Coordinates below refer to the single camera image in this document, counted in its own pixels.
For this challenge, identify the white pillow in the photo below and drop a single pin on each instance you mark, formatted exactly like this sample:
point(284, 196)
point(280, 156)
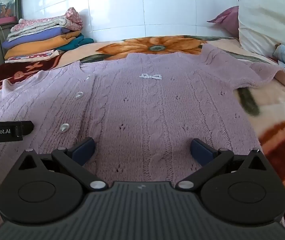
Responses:
point(270, 17)

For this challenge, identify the folded teal cloth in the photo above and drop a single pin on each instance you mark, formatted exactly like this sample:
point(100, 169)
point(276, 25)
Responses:
point(78, 42)

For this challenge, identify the pink pillow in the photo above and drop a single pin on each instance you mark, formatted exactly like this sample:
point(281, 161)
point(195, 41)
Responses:
point(226, 18)

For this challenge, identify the pink floral cloth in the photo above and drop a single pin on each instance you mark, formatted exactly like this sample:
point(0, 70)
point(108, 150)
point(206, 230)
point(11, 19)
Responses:
point(73, 17)

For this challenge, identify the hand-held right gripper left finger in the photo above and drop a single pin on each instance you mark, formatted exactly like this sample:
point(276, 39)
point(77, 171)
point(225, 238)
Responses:
point(83, 150)

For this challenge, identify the white pink knit cloth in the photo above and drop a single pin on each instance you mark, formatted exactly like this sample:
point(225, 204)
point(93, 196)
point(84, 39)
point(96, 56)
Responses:
point(37, 26)

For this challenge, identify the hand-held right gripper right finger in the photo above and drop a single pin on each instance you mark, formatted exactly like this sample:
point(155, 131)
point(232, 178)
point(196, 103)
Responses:
point(202, 152)

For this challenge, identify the purple knit sweater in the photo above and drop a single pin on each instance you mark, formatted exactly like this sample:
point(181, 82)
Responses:
point(142, 110)

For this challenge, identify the floral fleece blanket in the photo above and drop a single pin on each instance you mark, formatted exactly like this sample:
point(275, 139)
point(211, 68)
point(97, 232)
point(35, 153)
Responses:
point(157, 45)

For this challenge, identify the pink patterned cloth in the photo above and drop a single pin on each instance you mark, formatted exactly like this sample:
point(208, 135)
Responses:
point(32, 55)

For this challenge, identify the folded orange cloth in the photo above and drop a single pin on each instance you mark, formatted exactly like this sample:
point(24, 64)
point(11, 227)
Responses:
point(45, 45)

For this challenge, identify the folded purple cloth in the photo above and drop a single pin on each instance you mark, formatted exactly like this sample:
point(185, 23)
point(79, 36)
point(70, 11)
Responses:
point(37, 36)

